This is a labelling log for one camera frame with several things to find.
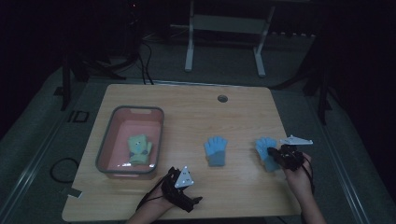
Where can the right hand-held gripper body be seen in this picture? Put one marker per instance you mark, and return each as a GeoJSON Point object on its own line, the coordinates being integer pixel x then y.
{"type": "Point", "coordinates": [291, 155]}

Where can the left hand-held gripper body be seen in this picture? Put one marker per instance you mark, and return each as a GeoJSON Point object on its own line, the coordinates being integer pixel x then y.
{"type": "Point", "coordinates": [179, 189]}

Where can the blue glove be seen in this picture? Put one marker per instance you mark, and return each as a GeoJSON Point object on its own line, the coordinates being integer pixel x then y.
{"type": "Point", "coordinates": [264, 149]}
{"type": "Point", "coordinates": [215, 151]}

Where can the green mitten with face print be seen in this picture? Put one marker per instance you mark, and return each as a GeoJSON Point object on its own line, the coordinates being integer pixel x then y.
{"type": "Point", "coordinates": [139, 149]}

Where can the pink basket with grey rim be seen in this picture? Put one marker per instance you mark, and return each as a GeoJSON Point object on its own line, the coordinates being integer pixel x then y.
{"type": "Point", "coordinates": [130, 146]}

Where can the person's left hand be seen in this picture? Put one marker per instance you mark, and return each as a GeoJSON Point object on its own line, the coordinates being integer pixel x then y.
{"type": "Point", "coordinates": [160, 202]}

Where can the person's right hand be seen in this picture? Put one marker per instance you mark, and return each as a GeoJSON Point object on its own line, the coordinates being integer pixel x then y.
{"type": "Point", "coordinates": [299, 180]}

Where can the black metal stand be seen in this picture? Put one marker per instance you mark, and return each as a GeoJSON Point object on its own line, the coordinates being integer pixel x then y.
{"type": "Point", "coordinates": [66, 84]}
{"type": "Point", "coordinates": [322, 93]}

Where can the round grey table grommet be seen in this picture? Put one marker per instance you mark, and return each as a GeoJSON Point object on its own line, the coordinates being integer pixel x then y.
{"type": "Point", "coordinates": [222, 99]}

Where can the grey floor tag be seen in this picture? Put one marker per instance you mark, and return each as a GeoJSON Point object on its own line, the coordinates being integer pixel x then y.
{"type": "Point", "coordinates": [73, 192]}

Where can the white desk frame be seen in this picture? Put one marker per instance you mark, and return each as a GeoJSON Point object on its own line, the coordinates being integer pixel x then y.
{"type": "Point", "coordinates": [229, 25]}

